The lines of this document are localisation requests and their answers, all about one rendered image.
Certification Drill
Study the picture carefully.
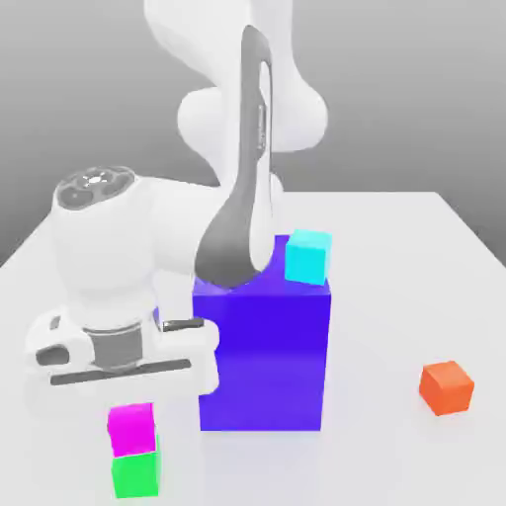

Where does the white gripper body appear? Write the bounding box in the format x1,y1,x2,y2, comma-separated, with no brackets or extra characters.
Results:
24,324,221,417

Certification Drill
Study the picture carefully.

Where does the small magenta cube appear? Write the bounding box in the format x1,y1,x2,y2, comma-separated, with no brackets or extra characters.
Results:
107,402,157,459

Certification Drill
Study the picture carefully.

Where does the small green cube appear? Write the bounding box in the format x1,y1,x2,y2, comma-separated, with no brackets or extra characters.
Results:
111,434,162,500

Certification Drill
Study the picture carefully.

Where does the small cyan cube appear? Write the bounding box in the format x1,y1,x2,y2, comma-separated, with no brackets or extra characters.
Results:
284,228,333,287

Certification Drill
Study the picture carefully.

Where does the small orange cube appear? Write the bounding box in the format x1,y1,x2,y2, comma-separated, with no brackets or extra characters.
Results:
418,360,475,417

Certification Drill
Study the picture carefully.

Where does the large blue box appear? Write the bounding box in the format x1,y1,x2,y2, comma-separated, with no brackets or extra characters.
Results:
152,234,332,433

